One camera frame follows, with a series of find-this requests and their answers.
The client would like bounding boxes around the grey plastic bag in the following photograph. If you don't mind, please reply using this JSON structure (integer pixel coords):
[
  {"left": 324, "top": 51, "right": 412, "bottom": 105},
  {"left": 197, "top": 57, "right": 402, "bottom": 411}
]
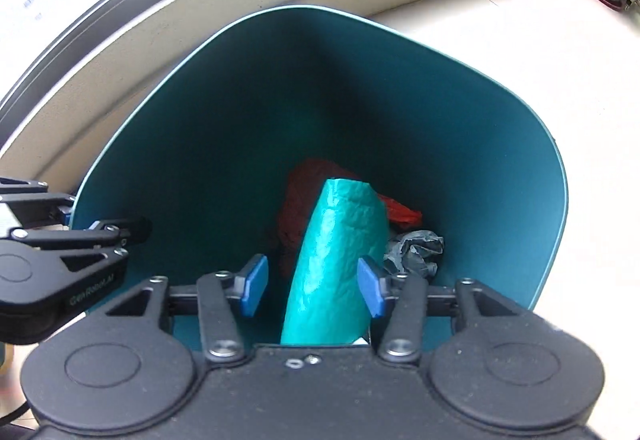
[{"left": 382, "top": 229, "right": 446, "bottom": 280}]

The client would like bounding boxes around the teal plastic packet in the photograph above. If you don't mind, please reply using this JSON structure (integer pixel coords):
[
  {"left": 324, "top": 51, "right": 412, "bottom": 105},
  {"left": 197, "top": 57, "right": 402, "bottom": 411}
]
[{"left": 280, "top": 177, "right": 390, "bottom": 346}]

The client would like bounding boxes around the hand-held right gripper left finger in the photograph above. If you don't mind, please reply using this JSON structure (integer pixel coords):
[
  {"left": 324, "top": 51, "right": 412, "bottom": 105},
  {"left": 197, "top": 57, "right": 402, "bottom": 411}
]
[{"left": 105, "top": 254, "right": 270, "bottom": 364}]

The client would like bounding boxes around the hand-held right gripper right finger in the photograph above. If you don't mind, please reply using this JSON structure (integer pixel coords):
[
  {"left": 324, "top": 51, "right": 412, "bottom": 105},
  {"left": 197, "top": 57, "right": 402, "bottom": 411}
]
[{"left": 357, "top": 255, "right": 521, "bottom": 364}]

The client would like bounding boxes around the black window frame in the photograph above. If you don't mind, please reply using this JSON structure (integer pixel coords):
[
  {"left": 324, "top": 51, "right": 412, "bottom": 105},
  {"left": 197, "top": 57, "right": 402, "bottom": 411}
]
[{"left": 0, "top": 0, "right": 576, "bottom": 121}]

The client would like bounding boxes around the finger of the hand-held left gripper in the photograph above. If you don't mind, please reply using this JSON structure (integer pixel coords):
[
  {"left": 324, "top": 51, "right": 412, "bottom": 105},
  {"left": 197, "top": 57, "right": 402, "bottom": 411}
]
[
  {"left": 9, "top": 216, "right": 153, "bottom": 261},
  {"left": 0, "top": 177, "right": 77, "bottom": 229}
]

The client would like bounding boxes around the dark green trash bin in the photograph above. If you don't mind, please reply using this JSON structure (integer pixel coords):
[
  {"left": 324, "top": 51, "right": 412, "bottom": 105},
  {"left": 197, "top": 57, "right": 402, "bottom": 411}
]
[{"left": 70, "top": 5, "right": 569, "bottom": 356}]

